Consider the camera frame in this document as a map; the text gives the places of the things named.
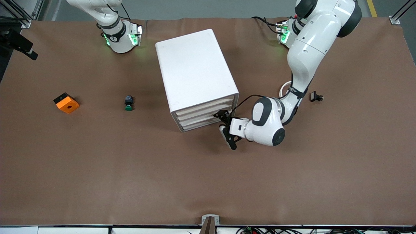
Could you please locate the green push button switch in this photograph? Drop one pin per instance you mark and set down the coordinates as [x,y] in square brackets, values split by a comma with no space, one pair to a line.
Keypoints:
[129,107]

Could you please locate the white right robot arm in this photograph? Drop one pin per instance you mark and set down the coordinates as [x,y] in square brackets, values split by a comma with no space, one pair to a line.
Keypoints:
[118,39]

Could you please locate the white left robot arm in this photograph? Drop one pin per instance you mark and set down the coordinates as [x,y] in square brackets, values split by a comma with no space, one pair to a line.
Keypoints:
[312,42]

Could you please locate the white curved pipe clamp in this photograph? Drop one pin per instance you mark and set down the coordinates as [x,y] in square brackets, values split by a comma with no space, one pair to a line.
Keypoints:
[281,91]

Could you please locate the orange block with hole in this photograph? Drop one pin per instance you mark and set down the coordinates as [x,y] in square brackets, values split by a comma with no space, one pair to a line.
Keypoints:
[68,105]

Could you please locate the brown table mat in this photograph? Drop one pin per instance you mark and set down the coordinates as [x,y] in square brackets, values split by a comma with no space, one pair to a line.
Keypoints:
[97,162]

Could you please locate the aluminium frame post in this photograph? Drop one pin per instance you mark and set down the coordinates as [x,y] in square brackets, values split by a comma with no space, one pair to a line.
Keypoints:
[395,20]
[26,23]

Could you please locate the small black switch part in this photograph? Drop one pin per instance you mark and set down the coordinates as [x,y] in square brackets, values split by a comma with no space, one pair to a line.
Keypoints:
[314,96]

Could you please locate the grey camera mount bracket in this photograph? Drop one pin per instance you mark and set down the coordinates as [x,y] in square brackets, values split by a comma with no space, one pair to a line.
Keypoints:
[210,224]

